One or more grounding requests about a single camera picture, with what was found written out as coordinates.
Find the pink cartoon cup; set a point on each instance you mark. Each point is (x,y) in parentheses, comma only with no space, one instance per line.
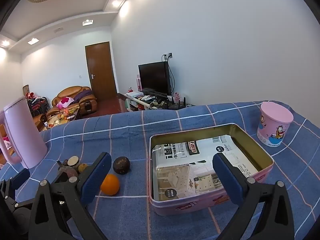
(273,130)

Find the white printed paper package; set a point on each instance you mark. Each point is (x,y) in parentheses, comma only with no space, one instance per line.
(180,177)

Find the cut taro piece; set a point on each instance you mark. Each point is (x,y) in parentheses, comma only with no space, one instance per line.
(73,161)

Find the purple blanket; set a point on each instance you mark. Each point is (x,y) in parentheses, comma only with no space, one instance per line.
(82,95)

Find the orange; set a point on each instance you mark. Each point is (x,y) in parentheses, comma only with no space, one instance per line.
(110,184)

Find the blue checked cloth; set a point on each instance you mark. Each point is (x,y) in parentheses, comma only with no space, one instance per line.
(125,135)

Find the white flat box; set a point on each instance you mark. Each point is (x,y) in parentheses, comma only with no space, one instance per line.
(135,94)

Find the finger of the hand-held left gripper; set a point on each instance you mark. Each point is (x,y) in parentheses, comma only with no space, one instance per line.
(62,176)
(21,176)

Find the brown kiwi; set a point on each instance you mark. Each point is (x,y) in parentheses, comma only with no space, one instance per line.
(83,167)

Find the black flat television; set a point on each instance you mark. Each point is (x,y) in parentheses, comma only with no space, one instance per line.
(153,77)

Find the pink flower ornament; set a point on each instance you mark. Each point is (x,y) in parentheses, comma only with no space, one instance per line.
(177,96)

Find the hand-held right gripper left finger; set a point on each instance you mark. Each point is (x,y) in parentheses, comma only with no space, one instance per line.
(96,177)

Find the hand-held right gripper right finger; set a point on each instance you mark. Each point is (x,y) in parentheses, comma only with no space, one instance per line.
(226,177)

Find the recessed ceiling spotlight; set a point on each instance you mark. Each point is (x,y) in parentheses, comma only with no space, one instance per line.
(115,3)
(4,42)

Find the black folding chairs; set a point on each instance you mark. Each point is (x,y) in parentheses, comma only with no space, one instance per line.
(37,105)

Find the pink electric kettle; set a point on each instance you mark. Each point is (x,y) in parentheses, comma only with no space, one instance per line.
(22,135)

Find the white television stand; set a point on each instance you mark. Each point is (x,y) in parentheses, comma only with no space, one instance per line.
(140,102)

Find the pink tin box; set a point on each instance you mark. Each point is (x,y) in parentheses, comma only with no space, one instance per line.
(180,205)

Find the cluttered coffee table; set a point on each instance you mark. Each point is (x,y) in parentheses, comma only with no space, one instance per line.
(61,118)

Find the wall power socket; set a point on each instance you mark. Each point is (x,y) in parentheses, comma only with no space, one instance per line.
(167,55)

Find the brown wooden door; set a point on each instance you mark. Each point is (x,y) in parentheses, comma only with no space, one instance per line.
(100,70)

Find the dark passion fruit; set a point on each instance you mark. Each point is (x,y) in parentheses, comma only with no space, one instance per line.
(121,165)

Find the black router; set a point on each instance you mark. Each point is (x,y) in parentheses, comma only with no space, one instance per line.
(178,104)

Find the square ceiling light panel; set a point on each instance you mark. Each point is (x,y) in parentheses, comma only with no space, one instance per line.
(33,40)
(88,22)

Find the pink gift bag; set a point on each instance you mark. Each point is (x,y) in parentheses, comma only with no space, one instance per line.
(138,81)

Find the pink floral pillow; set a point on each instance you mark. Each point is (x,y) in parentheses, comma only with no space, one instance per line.
(64,101)

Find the brown leather armchair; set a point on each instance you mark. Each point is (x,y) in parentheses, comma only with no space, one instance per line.
(72,92)

